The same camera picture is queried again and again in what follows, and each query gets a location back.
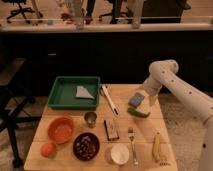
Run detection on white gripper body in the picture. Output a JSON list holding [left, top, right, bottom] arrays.
[[135, 89, 157, 117]]

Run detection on blue sponge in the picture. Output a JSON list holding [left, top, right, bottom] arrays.
[[128, 92, 145, 108]]

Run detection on red orange bowl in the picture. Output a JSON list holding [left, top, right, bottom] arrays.
[[47, 117, 74, 144]]

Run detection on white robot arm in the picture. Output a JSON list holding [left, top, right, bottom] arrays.
[[140, 60, 213, 171]]

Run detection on dark bowl with nuts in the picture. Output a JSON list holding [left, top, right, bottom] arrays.
[[72, 132, 100, 161]]

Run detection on green chili pepper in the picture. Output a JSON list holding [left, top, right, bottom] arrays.
[[127, 107, 150, 118]]

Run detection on silver fork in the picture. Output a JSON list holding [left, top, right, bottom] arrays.
[[128, 127, 139, 165]]

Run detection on yellow banana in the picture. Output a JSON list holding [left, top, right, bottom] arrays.
[[152, 132, 161, 162]]

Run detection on brown chocolate bar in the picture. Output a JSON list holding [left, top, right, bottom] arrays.
[[104, 119, 119, 141]]

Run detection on small metal cup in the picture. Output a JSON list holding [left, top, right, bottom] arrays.
[[84, 112, 97, 128]]

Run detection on white cup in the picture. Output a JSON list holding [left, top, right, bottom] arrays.
[[110, 143, 129, 165]]

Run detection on grey folded cloth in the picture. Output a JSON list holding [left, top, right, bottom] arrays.
[[76, 86, 93, 99]]

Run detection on green plastic tray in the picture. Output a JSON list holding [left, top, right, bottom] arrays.
[[48, 76, 100, 110]]

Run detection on orange fruit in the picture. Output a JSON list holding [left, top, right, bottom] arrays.
[[40, 142, 56, 157]]

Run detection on dark side chair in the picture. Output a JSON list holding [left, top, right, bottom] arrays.
[[0, 58, 40, 168]]

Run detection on black office chair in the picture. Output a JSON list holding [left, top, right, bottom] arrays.
[[1, 0, 43, 24]]

